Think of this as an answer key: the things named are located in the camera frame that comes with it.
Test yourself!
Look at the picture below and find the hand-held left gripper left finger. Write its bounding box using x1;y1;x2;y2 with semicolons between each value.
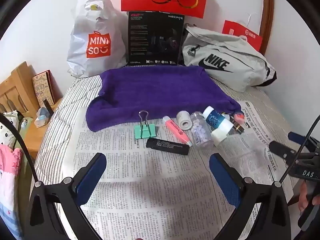
24;152;108;240

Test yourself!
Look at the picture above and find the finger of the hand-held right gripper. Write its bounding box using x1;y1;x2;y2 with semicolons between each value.
269;141;300;160
287;132;320;147

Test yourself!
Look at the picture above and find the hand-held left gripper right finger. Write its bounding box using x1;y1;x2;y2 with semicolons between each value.
209;153;293;240

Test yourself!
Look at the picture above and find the black and gold tube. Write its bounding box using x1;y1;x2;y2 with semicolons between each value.
229;117;245;135

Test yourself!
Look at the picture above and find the pink round case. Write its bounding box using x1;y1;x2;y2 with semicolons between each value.
231;111;245;124

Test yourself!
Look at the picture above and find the blue and white tube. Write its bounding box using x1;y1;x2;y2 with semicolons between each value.
202;106;234;137

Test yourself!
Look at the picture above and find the black rectangular stick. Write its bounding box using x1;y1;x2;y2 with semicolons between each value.
146;138;190;155

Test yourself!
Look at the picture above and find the small white jar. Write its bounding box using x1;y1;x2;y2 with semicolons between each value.
176;111;193;130

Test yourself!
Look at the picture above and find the pink highlighter pen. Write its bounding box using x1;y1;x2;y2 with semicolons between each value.
162;116;193;147

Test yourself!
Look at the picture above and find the green binder clip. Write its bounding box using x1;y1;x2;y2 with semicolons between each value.
134;110;157;139

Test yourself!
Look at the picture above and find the person's right hand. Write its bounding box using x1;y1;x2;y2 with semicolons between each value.
298;180;313;212

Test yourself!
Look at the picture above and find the small white cylinder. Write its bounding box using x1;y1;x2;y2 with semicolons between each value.
211;129;227;146

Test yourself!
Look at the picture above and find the clear bottle of tablets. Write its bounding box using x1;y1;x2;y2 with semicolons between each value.
190;111;214;148

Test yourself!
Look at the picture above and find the newspaper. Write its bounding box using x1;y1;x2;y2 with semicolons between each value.
64;100;294;240

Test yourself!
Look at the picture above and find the wooden nightstand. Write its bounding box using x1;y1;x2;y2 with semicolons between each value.
24;97;63;153

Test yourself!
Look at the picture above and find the tissue pack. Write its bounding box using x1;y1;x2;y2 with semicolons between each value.
35;106;52;128

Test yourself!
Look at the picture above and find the pink printed cloth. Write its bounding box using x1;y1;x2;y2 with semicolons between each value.
0;144;23;240

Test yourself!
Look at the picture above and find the floral cloth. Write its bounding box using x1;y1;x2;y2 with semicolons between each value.
0;110;24;148

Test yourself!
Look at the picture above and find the patterned notebook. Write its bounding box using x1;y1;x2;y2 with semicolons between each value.
32;70;56;105

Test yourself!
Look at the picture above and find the purple towel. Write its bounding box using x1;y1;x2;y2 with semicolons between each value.
85;65;242;132

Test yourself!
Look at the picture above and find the grey waist bag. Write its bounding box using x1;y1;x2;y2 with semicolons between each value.
181;25;277;93

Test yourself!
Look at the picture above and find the wooden headboard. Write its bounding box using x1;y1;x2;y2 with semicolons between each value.
0;61;40;118

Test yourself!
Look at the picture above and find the small red paper bag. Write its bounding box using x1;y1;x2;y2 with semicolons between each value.
222;20;263;54

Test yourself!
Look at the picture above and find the white plastic shopping bag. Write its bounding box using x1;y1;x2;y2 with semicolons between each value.
66;0;128;78

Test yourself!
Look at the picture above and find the black product box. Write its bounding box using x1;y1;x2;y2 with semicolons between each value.
127;11;185;67

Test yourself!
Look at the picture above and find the black cable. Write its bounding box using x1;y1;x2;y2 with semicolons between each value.
0;114;40;183
279;115;320;183

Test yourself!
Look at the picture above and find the brown wooden door frame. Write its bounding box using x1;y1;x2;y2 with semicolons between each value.
259;0;275;55

